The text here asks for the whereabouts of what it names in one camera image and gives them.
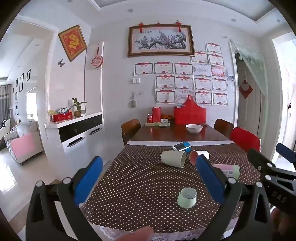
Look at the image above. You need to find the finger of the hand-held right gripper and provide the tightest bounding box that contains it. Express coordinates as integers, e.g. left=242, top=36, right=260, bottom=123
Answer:
left=276, top=143, right=296, bottom=161
left=247, top=148, right=296, bottom=181

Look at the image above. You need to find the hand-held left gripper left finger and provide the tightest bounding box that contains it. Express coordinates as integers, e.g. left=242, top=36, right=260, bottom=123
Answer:
left=26, top=156, right=103, bottom=241

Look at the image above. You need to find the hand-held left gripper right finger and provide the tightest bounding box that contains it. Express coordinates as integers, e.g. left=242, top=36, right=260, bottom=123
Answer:
left=196, top=154, right=271, bottom=241

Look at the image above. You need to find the pink green labelled cup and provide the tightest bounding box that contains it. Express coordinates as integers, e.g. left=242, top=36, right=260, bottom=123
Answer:
left=212, top=164, right=241, bottom=181

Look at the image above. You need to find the light green cup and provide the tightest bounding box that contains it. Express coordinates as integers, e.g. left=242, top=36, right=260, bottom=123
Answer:
left=161, top=151, right=186, bottom=168
left=177, top=187, right=198, bottom=208

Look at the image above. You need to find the person's right hand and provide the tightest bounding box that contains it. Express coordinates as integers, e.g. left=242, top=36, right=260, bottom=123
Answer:
left=270, top=208, right=296, bottom=241

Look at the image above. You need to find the person's left hand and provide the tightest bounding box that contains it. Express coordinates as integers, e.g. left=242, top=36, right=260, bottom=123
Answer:
left=110, top=226, right=154, bottom=241

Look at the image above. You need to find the red chair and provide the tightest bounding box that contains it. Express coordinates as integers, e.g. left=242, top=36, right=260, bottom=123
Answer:
left=230, top=127, right=262, bottom=154

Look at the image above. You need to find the blue can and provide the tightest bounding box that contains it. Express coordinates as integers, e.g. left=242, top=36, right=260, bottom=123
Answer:
left=170, top=141, right=191, bottom=153

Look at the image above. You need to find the white black sideboard cabinet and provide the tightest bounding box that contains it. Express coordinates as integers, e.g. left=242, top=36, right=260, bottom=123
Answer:
left=44, top=111, right=103, bottom=163

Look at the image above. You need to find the brown wooden chair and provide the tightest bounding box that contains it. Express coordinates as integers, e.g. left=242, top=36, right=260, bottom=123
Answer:
left=121, top=119, right=142, bottom=146
left=214, top=119, right=235, bottom=138

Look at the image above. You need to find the white bowl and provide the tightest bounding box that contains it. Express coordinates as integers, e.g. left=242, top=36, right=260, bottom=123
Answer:
left=185, top=124, right=203, bottom=134

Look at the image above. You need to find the brown polka dot tablecloth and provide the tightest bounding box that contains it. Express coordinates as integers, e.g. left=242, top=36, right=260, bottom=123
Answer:
left=80, top=143, right=272, bottom=233

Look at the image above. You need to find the wooden dining table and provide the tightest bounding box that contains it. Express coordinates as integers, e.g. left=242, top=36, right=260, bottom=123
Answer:
left=127, top=123, right=234, bottom=146

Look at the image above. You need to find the red tin box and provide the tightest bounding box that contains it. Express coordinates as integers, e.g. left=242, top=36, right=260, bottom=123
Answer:
left=49, top=111, right=73, bottom=122

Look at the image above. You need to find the red gift bag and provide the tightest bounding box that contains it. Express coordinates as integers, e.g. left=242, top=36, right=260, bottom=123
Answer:
left=174, top=94, right=207, bottom=126

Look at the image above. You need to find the red diamond door decoration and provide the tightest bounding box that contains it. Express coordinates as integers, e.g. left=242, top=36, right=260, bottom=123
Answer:
left=239, top=80, right=253, bottom=100

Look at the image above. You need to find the potted green plant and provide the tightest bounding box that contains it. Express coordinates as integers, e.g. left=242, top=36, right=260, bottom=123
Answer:
left=71, top=98, right=88, bottom=117

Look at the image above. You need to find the white sofa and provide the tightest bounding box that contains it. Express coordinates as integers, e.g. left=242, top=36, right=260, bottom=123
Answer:
left=4, top=120, right=45, bottom=165

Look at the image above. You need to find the pink cloth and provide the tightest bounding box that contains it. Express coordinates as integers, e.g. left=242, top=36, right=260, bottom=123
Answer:
left=10, top=132, right=37, bottom=158

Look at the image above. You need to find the beige tray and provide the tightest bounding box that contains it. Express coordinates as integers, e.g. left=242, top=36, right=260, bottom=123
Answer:
left=145, top=121, right=171, bottom=127

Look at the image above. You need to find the green lace door curtain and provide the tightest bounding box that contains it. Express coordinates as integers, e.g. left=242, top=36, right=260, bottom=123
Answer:
left=229, top=39, right=267, bottom=100

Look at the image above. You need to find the grey window curtain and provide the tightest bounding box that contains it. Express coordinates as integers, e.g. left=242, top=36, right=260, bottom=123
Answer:
left=0, top=84, right=12, bottom=130

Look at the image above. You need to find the red round hanging ornament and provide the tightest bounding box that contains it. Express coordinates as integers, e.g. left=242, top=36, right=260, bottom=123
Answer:
left=91, top=43, right=104, bottom=69

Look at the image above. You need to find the framed red gold picture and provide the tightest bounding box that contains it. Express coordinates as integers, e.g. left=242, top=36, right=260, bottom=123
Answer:
left=58, top=24, right=88, bottom=62

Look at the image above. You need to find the framed blossom painting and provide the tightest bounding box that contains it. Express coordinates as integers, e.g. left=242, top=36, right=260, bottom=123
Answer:
left=127, top=24, right=196, bottom=58

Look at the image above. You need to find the group of wall certificates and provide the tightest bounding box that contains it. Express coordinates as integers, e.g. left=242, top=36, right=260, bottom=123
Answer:
left=133, top=42, right=228, bottom=106

